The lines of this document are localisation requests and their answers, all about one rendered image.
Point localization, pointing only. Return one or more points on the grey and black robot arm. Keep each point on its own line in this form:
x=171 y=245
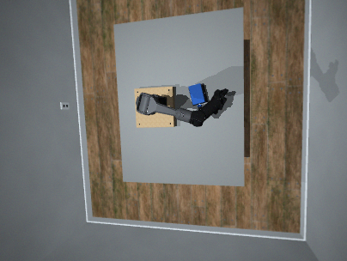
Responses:
x=151 y=105

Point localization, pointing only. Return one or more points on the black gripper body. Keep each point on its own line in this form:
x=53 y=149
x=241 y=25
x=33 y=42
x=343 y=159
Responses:
x=216 y=101

